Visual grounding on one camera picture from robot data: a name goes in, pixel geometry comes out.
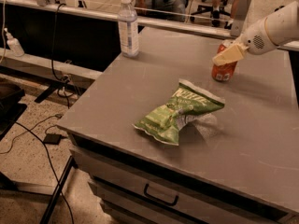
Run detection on black office chair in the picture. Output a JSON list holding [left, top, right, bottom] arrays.
[[190, 0, 233, 19]]

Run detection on grey drawer cabinet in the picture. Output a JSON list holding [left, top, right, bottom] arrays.
[[71, 134, 289, 224]]

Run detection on black floor cable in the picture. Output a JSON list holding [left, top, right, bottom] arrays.
[[0, 113, 76, 224]]

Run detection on green chip bag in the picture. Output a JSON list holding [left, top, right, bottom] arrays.
[[134, 79, 225, 146]]

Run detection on orange soda can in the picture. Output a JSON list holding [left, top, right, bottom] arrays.
[[211, 39, 237, 82]]

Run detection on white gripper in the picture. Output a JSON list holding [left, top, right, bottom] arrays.
[[212, 17, 278, 66]]

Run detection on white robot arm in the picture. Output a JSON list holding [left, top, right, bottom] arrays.
[[212, 1, 299, 66]]

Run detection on metal divider rail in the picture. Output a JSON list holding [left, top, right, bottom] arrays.
[[0, 0, 299, 52]]

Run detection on small white pump bottle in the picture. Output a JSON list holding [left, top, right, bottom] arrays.
[[4, 28, 24, 57]]

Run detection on clear plastic water bottle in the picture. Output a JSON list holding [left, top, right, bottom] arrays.
[[118, 0, 139, 57]]

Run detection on black power adapter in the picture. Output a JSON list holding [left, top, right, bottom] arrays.
[[43, 133, 62, 145]]

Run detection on grey metal bracket post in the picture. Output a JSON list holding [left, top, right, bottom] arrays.
[[230, 0, 251, 37]]

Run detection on black drawer handle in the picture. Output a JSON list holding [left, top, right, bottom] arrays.
[[143, 183, 178, 206]]

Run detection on seated person legs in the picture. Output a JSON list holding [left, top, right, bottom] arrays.
[[209, 0, 247, 30]]

